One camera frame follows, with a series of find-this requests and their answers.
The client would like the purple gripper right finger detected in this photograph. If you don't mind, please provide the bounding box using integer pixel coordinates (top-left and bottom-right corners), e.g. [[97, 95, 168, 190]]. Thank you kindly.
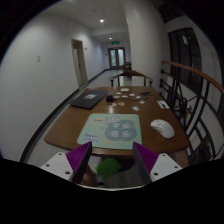
[[132, 142, 159, 185]]

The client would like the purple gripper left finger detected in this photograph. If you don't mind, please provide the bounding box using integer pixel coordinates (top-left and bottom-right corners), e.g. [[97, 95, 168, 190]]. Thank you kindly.
[[66, 142, 92, 184]]

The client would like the light green mouse pad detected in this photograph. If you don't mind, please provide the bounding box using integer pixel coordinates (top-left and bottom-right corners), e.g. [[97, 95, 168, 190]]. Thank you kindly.
[[77, 113, 142, 150]]

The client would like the white computer mouse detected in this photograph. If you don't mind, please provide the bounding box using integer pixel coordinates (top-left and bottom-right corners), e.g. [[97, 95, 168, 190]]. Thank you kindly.
[[150, 119, 175, 139]]

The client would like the green object under table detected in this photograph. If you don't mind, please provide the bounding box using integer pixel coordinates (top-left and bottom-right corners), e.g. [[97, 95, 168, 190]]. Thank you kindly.
[[95, 158, 121, 180]]

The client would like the small white card centre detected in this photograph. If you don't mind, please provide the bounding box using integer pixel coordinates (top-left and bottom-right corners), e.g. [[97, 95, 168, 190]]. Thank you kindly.
[[132, 106, 140, 111]]

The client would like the brown wooden table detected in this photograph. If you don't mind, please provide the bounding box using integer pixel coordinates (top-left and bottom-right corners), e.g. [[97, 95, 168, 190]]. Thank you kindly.
[[45, 86, 190, 157]]

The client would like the black laptop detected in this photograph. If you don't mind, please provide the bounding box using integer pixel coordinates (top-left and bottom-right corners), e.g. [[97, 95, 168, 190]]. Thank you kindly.
[[70, 90, 108, 110]]

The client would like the white card right edge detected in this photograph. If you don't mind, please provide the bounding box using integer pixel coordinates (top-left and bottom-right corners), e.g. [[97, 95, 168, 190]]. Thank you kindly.
[[157, 101, 169, 109]]

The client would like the small black box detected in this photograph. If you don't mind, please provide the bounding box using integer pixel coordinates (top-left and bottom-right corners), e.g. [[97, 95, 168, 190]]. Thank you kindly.
[[106, 95, 114, 102]]

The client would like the white card far table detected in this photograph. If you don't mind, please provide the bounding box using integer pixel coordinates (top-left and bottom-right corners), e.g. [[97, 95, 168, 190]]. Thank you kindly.
[[121, 88, 129, 92]]

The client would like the railing with wooden handrail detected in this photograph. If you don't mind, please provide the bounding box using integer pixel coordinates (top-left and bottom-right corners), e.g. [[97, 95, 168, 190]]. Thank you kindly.
[[160, 60, 224, 164]]

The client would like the wooden armchair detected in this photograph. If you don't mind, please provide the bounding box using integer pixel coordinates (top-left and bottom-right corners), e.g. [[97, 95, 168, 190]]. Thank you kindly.
[[110, 70, 154, 87]]

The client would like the double glass door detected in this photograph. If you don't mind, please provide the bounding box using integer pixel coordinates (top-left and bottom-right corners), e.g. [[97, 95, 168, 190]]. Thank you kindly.
[[108, 48, 125, 70]]

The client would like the side doorway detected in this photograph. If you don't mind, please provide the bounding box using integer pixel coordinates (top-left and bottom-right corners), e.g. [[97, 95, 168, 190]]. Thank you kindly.
[[71, 39, 88, 87]]

